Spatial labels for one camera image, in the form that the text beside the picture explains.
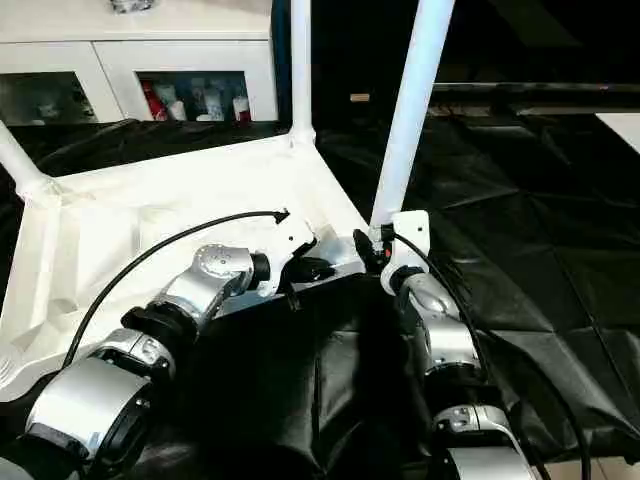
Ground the white plastic table leg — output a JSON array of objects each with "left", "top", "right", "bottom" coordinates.
[
  {"left": 0, "top": 349, "right": 16, "bottom": 396},
  {"left": 367, "top": 0, "right": 457, "bottom": 237},
  {"left": 0, "top": 121, "right": 57, "bottom": 207},
  {"left": 287, "top": 0, "right": 318, "bottom": 146}
]

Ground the white plastic table top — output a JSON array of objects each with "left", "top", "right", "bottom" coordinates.
[{"left": 0, "top": 132, "right": 372, "bottom": 404}]

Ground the black plastic sheet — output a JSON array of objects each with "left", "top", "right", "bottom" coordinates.
[{"left": 0, "top": 117, "right": 640, "bottom": 480}]

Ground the metal rod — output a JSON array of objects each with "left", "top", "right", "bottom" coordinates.
[{"left": 432, "top": 81, "right": 640, "bottom": 97}]

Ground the black backdrop cloth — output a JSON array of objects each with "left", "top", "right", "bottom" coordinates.
[{"left": 272, "top": 0, "right": 640, "bottom": 116}]

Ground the white flat board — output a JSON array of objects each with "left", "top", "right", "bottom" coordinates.
[{"left": 593, "top": 112, "right": 640, "bottom": 157}]

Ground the white glass-door cabinet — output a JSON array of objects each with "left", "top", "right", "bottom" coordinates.
[{"left": 0, "top": 0, "right": 280, "bottom": 126}]

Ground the small grey patterned ornament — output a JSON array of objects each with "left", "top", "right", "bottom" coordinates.
[{"left": 108, "top": 0, "right": 152, "bottom": 15}]

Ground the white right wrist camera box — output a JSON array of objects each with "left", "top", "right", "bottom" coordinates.
[{"left": 379, "top": 209, "right": 432, "bottom": 296}]

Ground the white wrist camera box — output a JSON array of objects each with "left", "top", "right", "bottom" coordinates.
[
  {"left": 379, "top": 209, "right": 432, "bottom": 296},
  {"left": 258, "top": 214, "right": 318, "bottom": 298}
]

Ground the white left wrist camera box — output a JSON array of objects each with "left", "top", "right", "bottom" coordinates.
[{"left": 258, "top": 214, "right": 318, "bottom": 298}]

